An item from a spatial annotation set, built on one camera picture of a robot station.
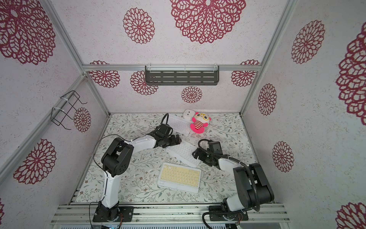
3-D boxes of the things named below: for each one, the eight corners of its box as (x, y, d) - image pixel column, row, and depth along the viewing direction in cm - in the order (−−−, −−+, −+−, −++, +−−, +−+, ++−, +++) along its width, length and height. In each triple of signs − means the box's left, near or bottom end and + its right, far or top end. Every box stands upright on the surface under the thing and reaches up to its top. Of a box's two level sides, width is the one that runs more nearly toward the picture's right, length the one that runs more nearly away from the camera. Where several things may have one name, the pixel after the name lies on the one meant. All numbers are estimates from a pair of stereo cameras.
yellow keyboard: (155, 184, 86) (155, 183, 84) (162, 162, 95) (162, 160, 93) (198, 194, 82) (199, 193, 80) (201, 170, 91) (202, 168, 89)
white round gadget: (181, 117, 120) (181, 114, 117) (185, 111, 125) (186, 108, 122) (191, 121, 117) (191, 118, 115) (195, 114, 123) (195, 111, 120)
